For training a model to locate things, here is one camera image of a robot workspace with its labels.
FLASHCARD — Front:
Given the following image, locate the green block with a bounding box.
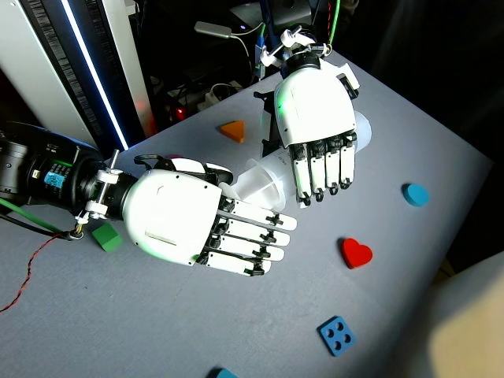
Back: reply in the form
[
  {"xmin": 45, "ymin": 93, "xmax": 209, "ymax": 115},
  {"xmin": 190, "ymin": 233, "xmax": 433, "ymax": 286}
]
[{"xmin": 91, "ymin": 222, "xmax": 124, "ymax": 252}]

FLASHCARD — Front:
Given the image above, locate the blue square four-hole block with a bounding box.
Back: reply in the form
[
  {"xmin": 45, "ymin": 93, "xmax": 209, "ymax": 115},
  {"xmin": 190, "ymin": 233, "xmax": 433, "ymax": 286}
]
[{"xmin": 317, "ymin": 315, "xmax": 358, "ymax": 358}]

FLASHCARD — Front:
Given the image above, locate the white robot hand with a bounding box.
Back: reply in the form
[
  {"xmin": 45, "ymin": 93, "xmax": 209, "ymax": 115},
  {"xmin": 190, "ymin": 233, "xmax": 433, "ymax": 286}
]
[
  {"xmin": 254, "ymin": 61, "xmax": 361, "ymax": 209},
  {"xmin": 121, "ymin": 155, "xmax": 298, "ymax": 277}
]

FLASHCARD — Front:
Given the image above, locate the white power strip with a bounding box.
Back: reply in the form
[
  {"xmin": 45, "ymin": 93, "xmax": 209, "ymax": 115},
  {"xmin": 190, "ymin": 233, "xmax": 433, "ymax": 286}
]
[{"xmin": 196, "ymin": 80, "xmax": 243, "ymax": 112}]

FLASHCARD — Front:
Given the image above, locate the white cabinet with light strip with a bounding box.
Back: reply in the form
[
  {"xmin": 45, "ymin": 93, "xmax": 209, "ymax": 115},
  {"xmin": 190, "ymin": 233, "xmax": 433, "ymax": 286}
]
[{"xmin": 0, "ymin": 0, "xmax": 158, "ymax": 158}]

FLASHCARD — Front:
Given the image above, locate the translucent white cylinder tube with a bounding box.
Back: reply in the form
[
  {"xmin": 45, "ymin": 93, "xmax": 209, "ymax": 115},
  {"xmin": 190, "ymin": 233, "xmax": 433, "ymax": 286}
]
[{"xmin": 232, "ymin": 109, "xmax": 373, "ymax": 210}]

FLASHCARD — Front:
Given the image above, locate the red heart block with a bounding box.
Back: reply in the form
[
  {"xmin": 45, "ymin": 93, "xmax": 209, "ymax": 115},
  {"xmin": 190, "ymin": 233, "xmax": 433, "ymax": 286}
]
[{"xmin": 339, "ymin": 237, "xmax": 374, "ymax": 270}]

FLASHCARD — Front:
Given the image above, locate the blurred beige rounded shell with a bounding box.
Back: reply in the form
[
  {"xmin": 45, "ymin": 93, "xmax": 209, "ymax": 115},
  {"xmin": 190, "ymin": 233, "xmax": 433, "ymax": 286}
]
[{"xmin": 387, "ymin": 251, "xmax": 504, "ymax": 378}]

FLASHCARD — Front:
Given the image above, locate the white power adapter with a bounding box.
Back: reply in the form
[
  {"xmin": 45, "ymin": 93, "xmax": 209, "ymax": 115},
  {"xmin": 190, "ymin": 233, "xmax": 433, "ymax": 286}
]
[{"xmin": 195, "ymin": 21, "xmax": 233, "ymax": 40}]

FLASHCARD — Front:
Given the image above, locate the green cable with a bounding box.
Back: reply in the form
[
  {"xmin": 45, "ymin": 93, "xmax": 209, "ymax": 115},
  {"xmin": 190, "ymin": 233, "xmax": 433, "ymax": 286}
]
[
  {"xmin": 328, "ymin": 0, "xmax": 343, "ymax": 46},
  {"xmin": 0, "ymin": 196, "xmax": 64, "ymax": 234}
]

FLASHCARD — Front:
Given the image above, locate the orange triangle block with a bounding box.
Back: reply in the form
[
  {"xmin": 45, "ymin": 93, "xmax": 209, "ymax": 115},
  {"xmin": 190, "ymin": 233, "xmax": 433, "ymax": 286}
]
[{"xmin": 219, "ymin": 120, "xmax": 246, "ymax": 143}]

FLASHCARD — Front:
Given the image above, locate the cyan round disc block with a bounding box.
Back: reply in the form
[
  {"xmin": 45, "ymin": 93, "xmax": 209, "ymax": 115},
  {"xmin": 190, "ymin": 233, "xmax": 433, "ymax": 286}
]
[{"xmin": 401, "ymin": 183, "xmax": 431, "ymax": 208}]

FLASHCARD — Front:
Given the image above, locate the blue cable connector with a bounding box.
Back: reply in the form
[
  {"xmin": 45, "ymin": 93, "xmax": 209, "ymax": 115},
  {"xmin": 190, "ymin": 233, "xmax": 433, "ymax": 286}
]
[{"xmin": 254, "ymin": 35, "xmax": 272, "ymax": 78}]

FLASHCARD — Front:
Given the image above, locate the red and black wire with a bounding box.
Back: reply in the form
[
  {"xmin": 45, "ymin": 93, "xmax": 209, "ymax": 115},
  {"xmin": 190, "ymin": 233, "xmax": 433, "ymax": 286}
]
[{"xmin": 0, "ymin": 232, "xmax": 66, "ymax": 314}]

